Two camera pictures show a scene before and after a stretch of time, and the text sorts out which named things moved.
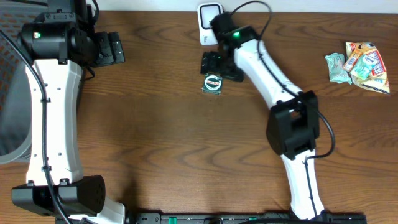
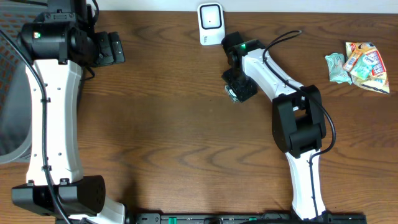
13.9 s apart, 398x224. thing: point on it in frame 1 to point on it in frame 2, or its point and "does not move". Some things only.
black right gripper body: x=224 y=66 to x=239 y=83
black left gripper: x=109 y=48 does not move
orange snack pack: x=351 y=61 does not move
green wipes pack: x=336 y=73 does not move
